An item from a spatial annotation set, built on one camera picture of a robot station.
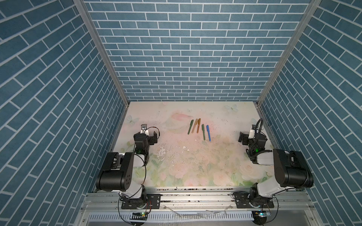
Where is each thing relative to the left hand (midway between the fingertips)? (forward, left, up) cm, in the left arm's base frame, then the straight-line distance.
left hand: (147, 131), depth 93 cm
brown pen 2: (+12, -36, -7) cm, 39 cm away
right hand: (-1, -68, +1) cm, 68 cm away
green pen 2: (+4, -39, -7) cm, 40 cm away
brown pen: (+9, -33, -6) cm, 35 cm away
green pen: (+8, -29, -7) cm, 31 cm away
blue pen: (+5, -43, -7) cm, 43 cm away
